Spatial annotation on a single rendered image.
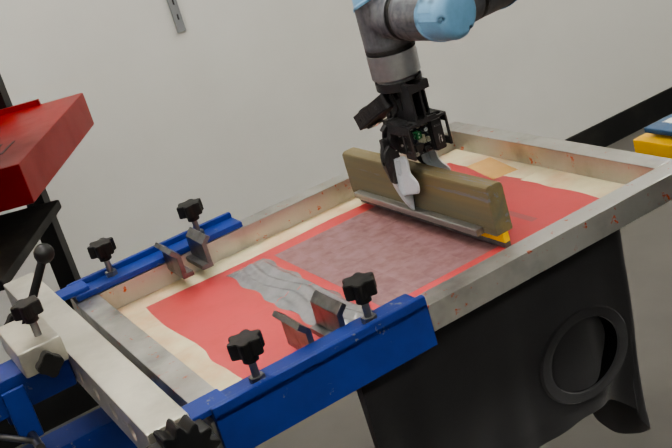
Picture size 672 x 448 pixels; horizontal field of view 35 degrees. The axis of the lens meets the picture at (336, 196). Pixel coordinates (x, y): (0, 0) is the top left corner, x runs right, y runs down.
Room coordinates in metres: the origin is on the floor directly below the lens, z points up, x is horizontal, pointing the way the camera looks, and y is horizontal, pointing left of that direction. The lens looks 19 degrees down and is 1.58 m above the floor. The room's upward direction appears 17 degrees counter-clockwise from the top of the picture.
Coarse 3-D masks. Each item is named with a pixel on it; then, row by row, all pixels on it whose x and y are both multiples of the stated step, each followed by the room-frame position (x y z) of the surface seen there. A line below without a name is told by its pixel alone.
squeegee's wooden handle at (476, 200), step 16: (352, 160) 1.72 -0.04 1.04; (368, 160) 1.67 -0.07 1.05; (352, 176) 1.73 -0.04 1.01; (368, 176) 1.68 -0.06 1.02; (384, 176) 1.63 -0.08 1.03; (416, 176) 1.54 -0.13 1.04; (432, 176) 1.50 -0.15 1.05; (448, 176) 1.47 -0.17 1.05; (464, 176) 1.45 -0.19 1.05; (384, 192) 1.65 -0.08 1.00; (432, 192) 1.51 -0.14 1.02; (448, 192) 1.47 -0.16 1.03; (464, 192) 1.43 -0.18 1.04; (480, 192) 1.40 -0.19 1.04; (496, 192) 1.39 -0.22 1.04; (432, 208) 1.52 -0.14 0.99; (448, 208) 1.48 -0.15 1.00; (464, 208) 1.44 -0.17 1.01; (480, 208) 1.40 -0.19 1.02; (496, 208) 1.39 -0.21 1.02; (480, 224) 1.41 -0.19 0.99; (496, 224) 1.38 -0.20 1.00
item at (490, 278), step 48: (480, 144) 1.81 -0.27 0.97; (528, 144) 1.69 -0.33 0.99; (576, 144) 1.62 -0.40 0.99; (336, 192) 1.78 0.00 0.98; (624, 192) 1.38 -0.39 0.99; (240, 240) 1.70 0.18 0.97; (528, 240) 1.31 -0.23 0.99; (576, 240) 1.31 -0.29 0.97; (144, 288) 1.62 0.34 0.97; (432, 288) 1.26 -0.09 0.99; (480, 288) 1.24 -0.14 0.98; (144, 336) 1.37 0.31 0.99; (192, 384) 1.19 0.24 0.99
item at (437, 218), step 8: (360, 192) 1.71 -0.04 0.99; (368, 192) 1.70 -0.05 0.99; (368, 200) 1.68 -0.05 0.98; (376, 200) 1.65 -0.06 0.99; (384, 200) 1.64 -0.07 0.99; (392, 200) 1.62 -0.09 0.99; (392, 208) 1.61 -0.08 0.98; (400, 208) 1.59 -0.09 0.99; (408, 208) 1.57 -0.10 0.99; (416, 208) 1.56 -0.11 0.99; (416, 216) 1.55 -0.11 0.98; (424, 216) 1.52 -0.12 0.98; (432, 216) 1.51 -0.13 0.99; (440, 216) 1.50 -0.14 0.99; (448, 216) 1.49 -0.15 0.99; (440, 224) 1.49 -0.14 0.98; (448, 224) 1.47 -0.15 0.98; (456, 224) 1.45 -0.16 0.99; (464, 224) 1.44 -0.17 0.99; (472, 224) 1.43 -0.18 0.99; (464, 232) 1.43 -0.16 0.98; (472, 232) 1.41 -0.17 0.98; (480, 232) 1.41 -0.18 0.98
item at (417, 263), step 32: (512, 192) 1.59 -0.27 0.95; (544, 192) 1.56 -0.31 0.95; (576, 192) 1.52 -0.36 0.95; (544, 224) 1.44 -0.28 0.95; (384, 256) 1.49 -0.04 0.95; (416, 256) 1.46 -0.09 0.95; (448, 256) 1.42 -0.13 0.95; (480, 256) 1.39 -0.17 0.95; (384, 288) 1.38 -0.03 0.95; (416, 288) 1.35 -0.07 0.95; (256, 320) 1.40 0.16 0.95; (224, 352) 1.33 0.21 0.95; (288, 352) 1.27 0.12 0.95
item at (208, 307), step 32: (320, 224) 1.71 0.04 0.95; (352, 224) 1.66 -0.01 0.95; (384, 224) 1.62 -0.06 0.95; (416, 224) 1.58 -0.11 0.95; (256, 256) 1.65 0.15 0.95; (288, 256) 1.61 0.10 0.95; (320, 256) 1.57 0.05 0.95; (352, 256) 1.53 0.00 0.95; (192, 288) 1.59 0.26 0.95; (224, 288) 1.55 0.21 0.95; (160, 320) 1.50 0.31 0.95; (192, 320) 1.47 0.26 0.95; (224, 320) 1.43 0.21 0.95
